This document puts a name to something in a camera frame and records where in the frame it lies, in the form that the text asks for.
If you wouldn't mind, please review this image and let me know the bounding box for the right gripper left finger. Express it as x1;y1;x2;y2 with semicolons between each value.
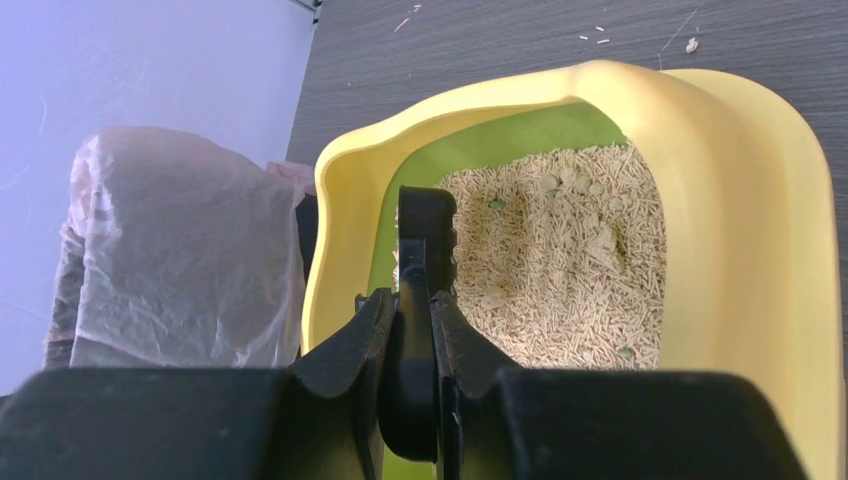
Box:
1;289;395;479

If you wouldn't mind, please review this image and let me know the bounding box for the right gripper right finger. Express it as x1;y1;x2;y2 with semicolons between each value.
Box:
430;292;805;479

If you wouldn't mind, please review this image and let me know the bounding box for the black litter scoop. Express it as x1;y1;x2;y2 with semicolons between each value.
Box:
377;186;457;463

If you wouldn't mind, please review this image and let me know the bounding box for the bin with pink bag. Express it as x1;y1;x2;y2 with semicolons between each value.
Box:
44;126;316;368

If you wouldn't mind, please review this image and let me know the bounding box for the yellow green litter box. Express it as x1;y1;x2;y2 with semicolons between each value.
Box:
302;60;846;479

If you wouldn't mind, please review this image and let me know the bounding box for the cat litter sand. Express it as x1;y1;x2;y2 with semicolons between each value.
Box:
437;144;666;370

